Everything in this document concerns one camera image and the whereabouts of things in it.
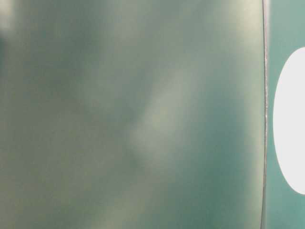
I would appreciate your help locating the white bowl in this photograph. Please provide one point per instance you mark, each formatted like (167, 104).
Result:
(289, 121)

